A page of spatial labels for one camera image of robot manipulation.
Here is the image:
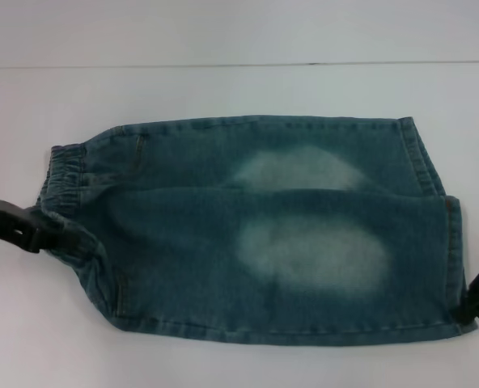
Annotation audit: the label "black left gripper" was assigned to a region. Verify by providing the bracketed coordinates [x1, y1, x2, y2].
[0, 196, 100, 260]

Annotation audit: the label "blue denim shorts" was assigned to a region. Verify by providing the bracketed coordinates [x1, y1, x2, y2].
[36, 116, 469, 336]

